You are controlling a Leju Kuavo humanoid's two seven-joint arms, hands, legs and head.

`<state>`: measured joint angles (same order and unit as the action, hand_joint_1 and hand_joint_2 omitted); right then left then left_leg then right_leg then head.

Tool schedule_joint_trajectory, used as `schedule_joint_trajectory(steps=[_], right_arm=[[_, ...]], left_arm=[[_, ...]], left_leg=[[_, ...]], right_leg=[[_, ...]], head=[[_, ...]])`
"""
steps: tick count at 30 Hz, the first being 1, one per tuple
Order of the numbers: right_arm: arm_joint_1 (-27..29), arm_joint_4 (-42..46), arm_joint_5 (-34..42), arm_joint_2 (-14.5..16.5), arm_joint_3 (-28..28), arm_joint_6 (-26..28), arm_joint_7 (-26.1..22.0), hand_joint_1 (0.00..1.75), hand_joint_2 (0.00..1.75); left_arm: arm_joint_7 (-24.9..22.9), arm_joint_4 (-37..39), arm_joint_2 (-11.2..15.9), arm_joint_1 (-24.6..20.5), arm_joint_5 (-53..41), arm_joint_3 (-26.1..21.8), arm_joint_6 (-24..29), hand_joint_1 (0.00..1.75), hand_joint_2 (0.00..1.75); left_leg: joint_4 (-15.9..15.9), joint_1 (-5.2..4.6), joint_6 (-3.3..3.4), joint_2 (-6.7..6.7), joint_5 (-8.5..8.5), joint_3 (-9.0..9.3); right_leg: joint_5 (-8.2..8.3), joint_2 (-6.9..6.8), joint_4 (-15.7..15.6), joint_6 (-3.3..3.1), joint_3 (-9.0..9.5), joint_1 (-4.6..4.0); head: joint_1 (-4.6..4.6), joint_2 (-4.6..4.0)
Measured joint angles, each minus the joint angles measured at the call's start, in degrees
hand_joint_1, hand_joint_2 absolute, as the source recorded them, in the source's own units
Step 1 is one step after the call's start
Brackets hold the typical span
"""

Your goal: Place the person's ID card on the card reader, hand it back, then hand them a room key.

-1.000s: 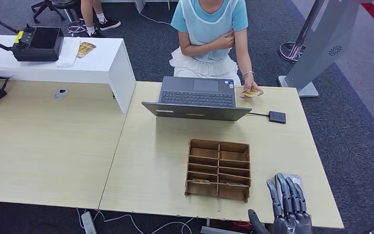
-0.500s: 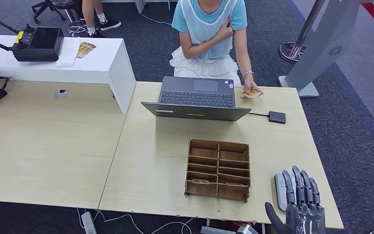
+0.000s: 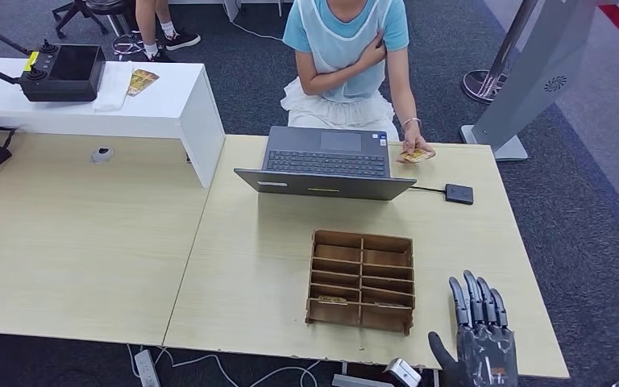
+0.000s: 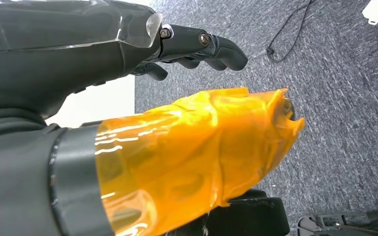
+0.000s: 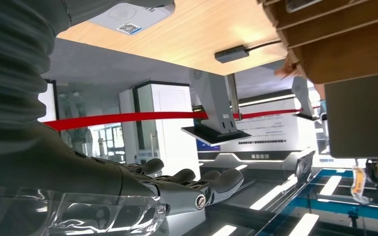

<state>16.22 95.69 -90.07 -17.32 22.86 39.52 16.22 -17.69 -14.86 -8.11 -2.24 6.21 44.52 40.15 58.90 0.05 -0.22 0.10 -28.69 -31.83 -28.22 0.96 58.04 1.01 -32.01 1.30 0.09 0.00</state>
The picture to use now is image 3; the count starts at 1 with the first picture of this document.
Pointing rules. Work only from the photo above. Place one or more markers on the person's left hand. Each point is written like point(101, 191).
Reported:
point(413, 143)

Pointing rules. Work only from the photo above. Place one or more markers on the person's right hand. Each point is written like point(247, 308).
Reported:
point(372, 53)

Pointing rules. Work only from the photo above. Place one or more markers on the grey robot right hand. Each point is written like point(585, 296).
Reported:
point(486, 352)

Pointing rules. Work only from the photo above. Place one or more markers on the yellow brown ID card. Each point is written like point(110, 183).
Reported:
point(416, 155)

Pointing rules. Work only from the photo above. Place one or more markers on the person's left forearm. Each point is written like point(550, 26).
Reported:
point(406, 107)

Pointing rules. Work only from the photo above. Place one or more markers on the person's right forearm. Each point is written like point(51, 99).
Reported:
point(333, 79)

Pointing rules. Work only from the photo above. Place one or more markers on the seated person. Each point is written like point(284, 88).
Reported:
point(341, 75)

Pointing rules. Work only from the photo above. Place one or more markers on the standing person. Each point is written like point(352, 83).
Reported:
point(154, 27)

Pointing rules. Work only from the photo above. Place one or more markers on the small black square box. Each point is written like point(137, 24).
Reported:
point(459, 194)

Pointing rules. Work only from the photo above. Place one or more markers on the grey open laptop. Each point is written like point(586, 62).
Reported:
point(325, 163)

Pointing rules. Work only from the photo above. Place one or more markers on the grey box under desk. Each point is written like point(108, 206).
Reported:
point(355, 382)

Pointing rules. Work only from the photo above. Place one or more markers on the wooden compartment tray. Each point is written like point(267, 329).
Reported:
point(361, 267)

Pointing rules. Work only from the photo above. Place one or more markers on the grey kiosk stand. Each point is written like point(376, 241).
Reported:
point(539, 69)

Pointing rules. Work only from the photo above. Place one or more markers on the white table leg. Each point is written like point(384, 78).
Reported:
point(232, 9)

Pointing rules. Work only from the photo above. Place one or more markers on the white desk riser shelf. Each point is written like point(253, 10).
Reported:
point(170, 101)

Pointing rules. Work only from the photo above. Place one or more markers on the yellow printed leaflet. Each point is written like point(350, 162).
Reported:
point(142, 81)

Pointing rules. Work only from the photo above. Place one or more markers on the white folded cloth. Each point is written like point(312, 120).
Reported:
point(112, 88)

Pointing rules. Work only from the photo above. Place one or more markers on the grey desk grommet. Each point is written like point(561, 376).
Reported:
point(102, 155)

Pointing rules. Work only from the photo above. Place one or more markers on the black chair base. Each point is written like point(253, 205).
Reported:
point(82, 9)

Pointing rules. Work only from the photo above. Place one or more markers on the black remote controller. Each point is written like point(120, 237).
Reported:
point(69, 72)

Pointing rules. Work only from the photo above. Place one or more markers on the white power strip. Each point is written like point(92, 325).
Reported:
point(146, 369)

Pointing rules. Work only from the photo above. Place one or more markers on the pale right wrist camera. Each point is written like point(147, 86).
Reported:
point(403, 372)

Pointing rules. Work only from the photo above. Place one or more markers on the chrome stanchion post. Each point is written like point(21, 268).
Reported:
point(488, 80)

